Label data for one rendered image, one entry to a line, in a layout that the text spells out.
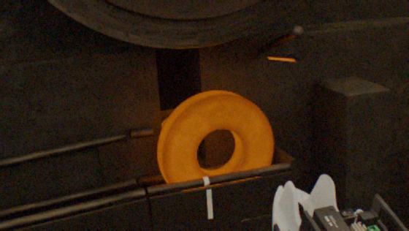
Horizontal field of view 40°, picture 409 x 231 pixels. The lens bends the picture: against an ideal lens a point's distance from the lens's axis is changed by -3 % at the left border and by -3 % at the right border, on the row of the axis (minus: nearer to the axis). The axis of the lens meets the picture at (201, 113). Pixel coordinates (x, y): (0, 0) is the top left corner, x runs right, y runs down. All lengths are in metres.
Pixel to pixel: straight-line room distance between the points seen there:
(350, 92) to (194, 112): 0.21
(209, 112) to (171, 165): 0.08
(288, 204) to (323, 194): 0.04
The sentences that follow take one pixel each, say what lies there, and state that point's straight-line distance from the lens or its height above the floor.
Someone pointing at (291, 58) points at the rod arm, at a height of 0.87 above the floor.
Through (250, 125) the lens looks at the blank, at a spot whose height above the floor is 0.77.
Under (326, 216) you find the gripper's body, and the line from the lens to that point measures 0.47.
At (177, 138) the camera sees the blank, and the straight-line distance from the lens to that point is 0.72.
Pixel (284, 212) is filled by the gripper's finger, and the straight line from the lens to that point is 0.54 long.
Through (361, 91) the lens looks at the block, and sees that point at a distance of 0.79.
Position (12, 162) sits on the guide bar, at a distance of 0.77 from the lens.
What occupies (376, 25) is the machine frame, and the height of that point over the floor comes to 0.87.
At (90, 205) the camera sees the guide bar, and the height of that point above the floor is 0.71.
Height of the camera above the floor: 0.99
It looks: 15 degrees down
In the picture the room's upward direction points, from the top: 4 degrees counter-clockwise
